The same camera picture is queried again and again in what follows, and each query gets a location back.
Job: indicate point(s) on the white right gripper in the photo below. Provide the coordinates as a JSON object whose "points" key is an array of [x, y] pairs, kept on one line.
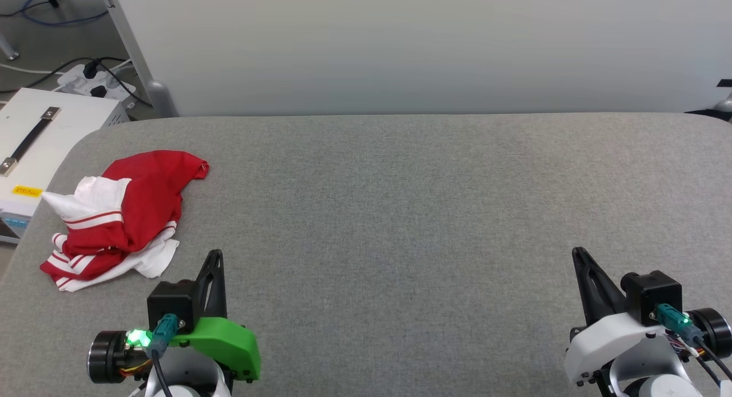
{"points": [[600, 342]]}

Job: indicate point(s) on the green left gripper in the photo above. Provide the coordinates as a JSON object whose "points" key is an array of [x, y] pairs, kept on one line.
{"points": [[229, 340]]}

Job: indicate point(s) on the red and white Bulls jersey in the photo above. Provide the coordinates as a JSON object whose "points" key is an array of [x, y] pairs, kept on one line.
{"points": [[143, 197]]}

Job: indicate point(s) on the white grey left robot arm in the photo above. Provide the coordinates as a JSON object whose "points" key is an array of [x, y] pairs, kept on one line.
{"points": [[194, 377]]}

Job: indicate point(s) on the grey fabric sofa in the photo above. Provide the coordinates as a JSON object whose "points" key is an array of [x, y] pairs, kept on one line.
{"points": [[400, 214]]}

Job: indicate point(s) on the yellow warning sticker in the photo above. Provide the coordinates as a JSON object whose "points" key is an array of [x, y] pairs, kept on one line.
{"points": [[27, 191]]}

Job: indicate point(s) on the white equipment box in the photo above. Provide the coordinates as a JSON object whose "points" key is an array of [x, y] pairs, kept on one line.
{"points": [[74, 128]]}

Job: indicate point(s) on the black power plug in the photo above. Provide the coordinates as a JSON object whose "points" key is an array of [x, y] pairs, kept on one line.
{"points": [[98, 91], [90, 70]]}

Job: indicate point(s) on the white power strip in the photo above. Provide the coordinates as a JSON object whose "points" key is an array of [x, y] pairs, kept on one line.
{"points": [[74, 83]]}

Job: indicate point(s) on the white partition panel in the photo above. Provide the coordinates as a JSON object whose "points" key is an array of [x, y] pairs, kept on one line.
{"points": [[429, 48]]}

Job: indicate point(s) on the grey metal stand foot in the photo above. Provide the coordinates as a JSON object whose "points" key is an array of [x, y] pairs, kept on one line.
{"points": [[8, 48]]}

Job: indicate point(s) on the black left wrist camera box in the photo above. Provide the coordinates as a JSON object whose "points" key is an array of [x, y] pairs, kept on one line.
{"points": [[171, 300]]}

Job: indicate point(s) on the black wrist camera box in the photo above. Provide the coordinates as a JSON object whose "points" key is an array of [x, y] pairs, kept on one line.
{"points": [[171, 300], [652, 294]]}

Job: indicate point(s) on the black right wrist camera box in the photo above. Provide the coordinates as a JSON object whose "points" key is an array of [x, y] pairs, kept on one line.
{"points": [[652, 294]]}

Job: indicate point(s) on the grey partition post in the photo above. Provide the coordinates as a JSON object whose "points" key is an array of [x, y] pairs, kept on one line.
{"points": [[137, 54]]}

